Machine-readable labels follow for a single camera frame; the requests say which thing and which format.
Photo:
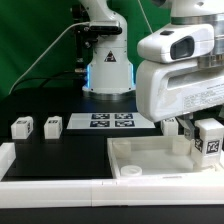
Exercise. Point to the white fence bar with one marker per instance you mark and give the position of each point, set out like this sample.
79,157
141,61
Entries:
7,157
95,193

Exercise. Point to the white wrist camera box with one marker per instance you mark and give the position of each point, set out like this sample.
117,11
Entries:
177,42

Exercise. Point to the white left fence bar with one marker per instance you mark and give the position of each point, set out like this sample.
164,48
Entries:
7,157

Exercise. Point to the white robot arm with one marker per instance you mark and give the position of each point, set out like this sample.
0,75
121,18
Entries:
110,72

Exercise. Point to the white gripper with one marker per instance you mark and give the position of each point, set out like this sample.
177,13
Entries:
173,90

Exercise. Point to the white marker sheet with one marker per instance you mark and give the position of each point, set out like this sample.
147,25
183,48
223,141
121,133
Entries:
108,121

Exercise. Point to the white front fence bar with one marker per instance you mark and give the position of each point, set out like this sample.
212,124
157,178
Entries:
95,193

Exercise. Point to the white square table top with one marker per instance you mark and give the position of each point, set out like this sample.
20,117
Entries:
144,157

